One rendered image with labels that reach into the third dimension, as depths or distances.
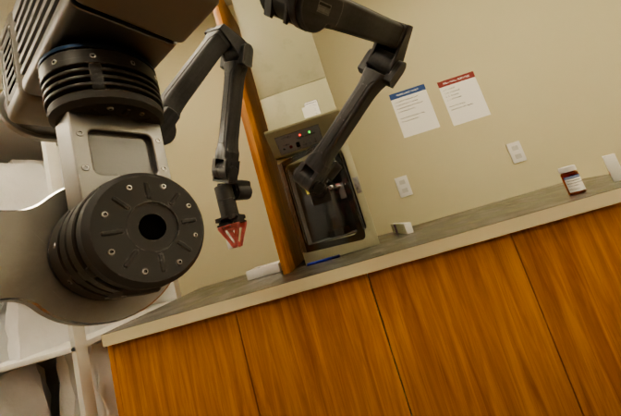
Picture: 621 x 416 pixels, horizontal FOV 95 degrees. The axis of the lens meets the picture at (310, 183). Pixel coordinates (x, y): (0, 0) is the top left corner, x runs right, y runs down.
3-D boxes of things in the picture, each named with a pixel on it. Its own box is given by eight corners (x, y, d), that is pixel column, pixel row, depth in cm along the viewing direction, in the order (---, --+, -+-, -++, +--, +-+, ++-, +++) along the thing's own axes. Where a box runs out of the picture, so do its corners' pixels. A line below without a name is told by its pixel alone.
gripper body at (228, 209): (247, 219, 96) (241, 198, 98) (235, 219, 86) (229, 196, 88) (228, 225, 97) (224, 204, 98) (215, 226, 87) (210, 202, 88)
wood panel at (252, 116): (302, 258, 159) (240, 40, 181) (307, 256, 159) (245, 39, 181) (283, 275, 111) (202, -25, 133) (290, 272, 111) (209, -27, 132)
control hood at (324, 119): (275, 160, 126) (270, 140, 128) (346, 138, 124) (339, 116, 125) (269, 154, 115) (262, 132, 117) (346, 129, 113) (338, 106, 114)
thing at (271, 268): (258, 275, 138) (256, 266, 139) (288, 266, 135) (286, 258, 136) (247, 280, 126) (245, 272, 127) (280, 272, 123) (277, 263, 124)
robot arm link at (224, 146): (219, 45, 92) (242, 39, 86) (233, 53, 97) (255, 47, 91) (206, 177, 93) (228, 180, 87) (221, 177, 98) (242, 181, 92)
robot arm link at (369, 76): (370, 43, 77) (404, 57, 72) (375, 55, 82) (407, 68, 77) (285, 176, 83) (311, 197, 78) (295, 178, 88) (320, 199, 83)
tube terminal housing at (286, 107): (312, 257, 144) (273, 118, 156) (374, 239, 141) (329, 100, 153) (305, 265, 119) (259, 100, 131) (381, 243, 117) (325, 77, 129)
